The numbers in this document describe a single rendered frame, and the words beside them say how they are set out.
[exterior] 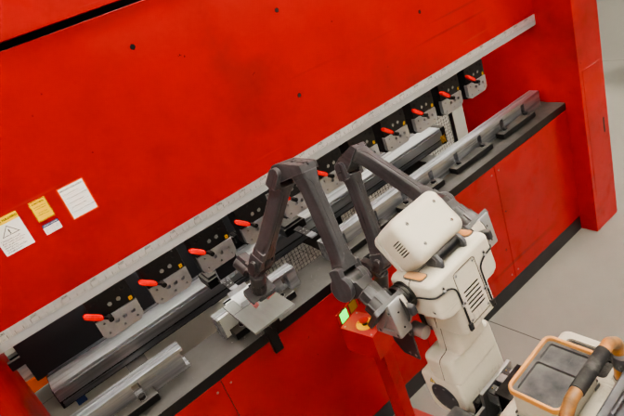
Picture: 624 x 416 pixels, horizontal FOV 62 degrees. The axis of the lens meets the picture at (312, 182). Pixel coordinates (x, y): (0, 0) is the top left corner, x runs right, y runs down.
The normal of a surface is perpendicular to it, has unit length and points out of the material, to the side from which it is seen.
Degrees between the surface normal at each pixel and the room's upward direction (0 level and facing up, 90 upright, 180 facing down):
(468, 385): 82
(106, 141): 90
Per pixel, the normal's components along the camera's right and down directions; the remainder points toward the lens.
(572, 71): -0.76, 0.48
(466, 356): 0.58, 0.00
